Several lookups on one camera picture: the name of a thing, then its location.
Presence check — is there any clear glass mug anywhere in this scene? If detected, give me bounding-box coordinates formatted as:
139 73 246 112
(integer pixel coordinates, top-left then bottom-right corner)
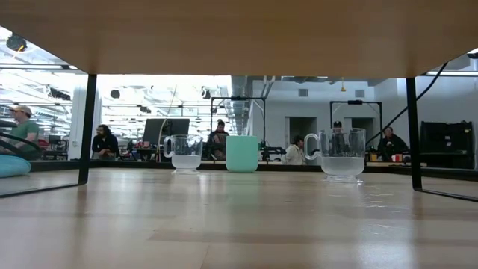
303 127 367 185
162 134 204 174

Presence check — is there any black background gantry frame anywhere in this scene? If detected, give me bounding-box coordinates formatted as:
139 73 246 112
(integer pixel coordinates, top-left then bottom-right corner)
329 99 383 130
210 96 267 151

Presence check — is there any teal ceramic mug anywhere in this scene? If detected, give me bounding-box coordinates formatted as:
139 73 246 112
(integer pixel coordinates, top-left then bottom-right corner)
225 134 260 174

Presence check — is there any blue cloth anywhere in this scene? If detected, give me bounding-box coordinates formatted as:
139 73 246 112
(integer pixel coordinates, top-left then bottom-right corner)
0 154 32 179

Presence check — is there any black cabinet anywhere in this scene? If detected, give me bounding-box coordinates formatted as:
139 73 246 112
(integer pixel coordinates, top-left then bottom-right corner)
420 120 476 170

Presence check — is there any black background monitor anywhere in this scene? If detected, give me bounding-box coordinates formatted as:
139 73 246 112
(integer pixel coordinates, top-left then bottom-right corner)
142 117 191 147

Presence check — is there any person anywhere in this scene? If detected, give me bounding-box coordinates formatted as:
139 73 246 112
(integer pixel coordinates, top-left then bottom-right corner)
282 134 308 166
376 126 411 162
90 123 122 161
7 105 41 151
207 119 230 161
329 120 347 155

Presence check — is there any black ceiling lamp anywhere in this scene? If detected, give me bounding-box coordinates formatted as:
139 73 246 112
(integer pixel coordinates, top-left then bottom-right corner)
4 32 28 52

